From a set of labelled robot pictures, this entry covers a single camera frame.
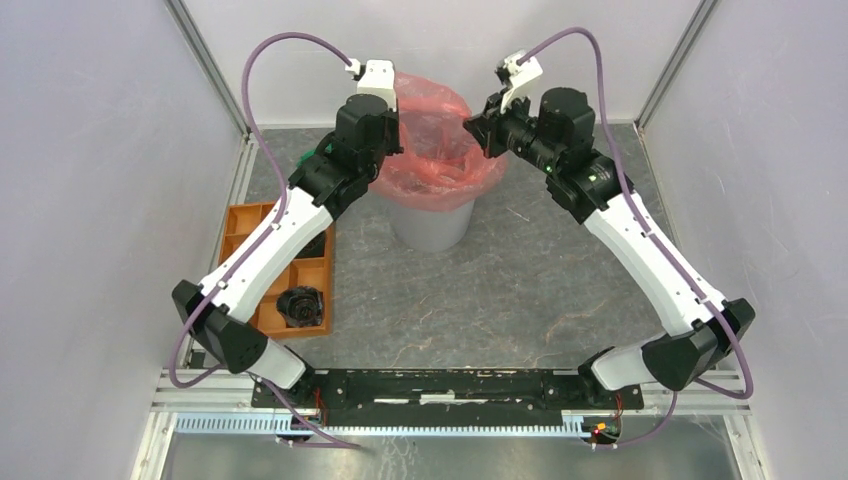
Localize black bag roll front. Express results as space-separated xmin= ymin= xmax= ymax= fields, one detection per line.
xmin=275 ymin=286 xmax=324 ymax=328

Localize grey plastic trash bin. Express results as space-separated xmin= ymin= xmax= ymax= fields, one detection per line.
xmin=386 ymin=200 xmax=475 ymax=253

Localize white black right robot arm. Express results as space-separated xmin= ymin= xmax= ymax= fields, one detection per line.
xmin=462 ymin=87 xmax=755 ymax=408

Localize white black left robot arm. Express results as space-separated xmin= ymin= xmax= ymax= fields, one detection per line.
xmin=172 ymin=93 xmax=402 ymax=408

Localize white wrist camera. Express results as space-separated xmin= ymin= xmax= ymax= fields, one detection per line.
xmin=495 ymin=50 xmax=543 ymax=113
xmin=345 ymin=59 xmax=398 ymax=112

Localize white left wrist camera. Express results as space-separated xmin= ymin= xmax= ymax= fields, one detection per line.
xmin=345 ymin=59 xmax=398 ymax=112

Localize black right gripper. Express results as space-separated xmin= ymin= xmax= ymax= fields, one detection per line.
xmin=465 ymin=86 xmax=560 ymax=174

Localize green crumpled cloth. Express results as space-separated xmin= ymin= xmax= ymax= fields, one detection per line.
xmin=295 ymin=150 xmax=326 ymax=175

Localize aluminium corner post right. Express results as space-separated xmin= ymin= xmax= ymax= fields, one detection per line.
xmin=634 ymin=0 xmax=720 ymax=132

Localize aluminium corner post left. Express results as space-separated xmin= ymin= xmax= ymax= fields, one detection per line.
xmin=164 ymin=0 xmax=251 ymax=138

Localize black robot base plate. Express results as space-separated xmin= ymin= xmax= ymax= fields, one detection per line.
xmin=288 ymin=368 xmax=645 ymax=428

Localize black trash bag roll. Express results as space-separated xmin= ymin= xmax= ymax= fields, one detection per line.
xmin=296 ymin=230 xmax=327 ymax=259

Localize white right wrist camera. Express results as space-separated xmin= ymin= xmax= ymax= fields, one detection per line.
xmin=495 ymin=50 xmax=543 ymax=113

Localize red plastic trash bag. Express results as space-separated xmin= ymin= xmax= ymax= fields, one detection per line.
xmin=370 ymin=72 xmax=508 ymax=212

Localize aluminium frame rail front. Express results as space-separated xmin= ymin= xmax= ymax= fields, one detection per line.
xmin=140 ymin=370 xmax=750 ymax=468

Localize aluminium corner post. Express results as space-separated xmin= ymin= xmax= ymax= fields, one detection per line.
xmin=634 ymin=0 xmax=720 ymax=132
xmin=164 ymin=0 xmax=251 ymax=138

